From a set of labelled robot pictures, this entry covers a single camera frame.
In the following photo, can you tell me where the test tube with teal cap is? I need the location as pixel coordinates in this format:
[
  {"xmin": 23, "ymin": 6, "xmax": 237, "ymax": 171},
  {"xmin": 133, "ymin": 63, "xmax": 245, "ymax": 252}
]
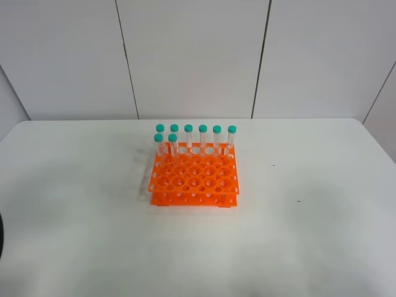
[{"xmin": 168, "ymin": 133, "xmax": 179, "ymax": 165}]

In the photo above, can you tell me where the orange test tube rack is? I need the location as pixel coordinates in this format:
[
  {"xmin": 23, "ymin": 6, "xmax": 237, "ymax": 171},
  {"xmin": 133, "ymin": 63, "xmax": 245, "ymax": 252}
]
[{"xmin": 148, "ymin": 142, "xmax": 240, "ymax": 207}]

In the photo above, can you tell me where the second row left tube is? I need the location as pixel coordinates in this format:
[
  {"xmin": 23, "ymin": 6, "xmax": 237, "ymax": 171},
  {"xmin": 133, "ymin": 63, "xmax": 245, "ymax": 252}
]
[{"xmin": 154, "ymin": 133, "xmax": 166, "ymax": 163}]

